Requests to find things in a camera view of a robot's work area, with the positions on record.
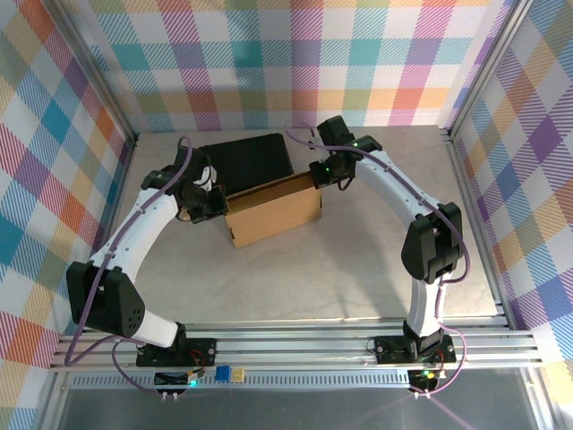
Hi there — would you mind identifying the brown cardboard box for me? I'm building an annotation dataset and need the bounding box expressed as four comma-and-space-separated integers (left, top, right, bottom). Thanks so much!
223, 171, 324, 248

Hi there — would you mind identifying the controller board with green light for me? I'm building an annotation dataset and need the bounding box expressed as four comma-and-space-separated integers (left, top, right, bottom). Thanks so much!
407, 365, 445, 393
153, 365, 208, 390

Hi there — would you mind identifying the long purple arm cable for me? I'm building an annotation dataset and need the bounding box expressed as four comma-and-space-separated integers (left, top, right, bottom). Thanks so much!
285, 121, 469, 323
64, 135, 196, 368

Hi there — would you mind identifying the aluminium floor rail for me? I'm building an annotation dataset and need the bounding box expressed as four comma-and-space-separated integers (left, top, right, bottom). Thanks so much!
440, 126, 511, 331
100, 133, 139, 270

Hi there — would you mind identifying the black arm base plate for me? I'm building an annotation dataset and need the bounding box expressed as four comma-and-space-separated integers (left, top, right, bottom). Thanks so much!
135, 338, 218, 367
373, 334, 458, 365

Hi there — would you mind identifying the aluminium frame post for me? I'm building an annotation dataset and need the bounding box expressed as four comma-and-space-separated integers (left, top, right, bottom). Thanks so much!
44, 0, 139, 147
447, 0, 535, 140

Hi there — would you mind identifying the aluminium rail beam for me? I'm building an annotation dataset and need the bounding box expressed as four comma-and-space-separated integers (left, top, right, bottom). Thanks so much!
47, 316, 545, 374

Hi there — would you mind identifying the short purple base cable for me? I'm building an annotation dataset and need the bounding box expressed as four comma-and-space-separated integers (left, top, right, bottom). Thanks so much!
111, 342, 165, 398
414, 324, 471, 399

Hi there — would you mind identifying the slotted metal cable duct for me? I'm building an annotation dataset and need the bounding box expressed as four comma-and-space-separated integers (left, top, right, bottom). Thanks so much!
71, 374, 413, 390

